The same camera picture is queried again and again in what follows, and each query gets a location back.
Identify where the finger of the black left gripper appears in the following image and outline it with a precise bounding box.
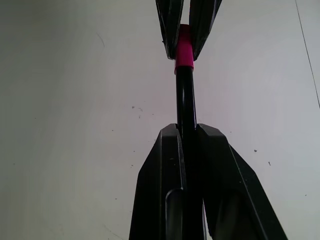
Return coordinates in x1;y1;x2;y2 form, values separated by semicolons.
188;0;225;61
154;0;186;60

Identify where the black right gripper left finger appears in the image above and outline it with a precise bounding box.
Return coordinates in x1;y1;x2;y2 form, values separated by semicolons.
128;122;188;240

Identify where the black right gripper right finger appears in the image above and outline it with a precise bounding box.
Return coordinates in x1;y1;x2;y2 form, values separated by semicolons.
196;123;290;240

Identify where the pink marker cap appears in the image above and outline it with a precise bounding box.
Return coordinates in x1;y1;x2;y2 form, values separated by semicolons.
174;23;196;70

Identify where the black marker pen body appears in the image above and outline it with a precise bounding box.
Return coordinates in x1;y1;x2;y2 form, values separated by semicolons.
174;65;201;201

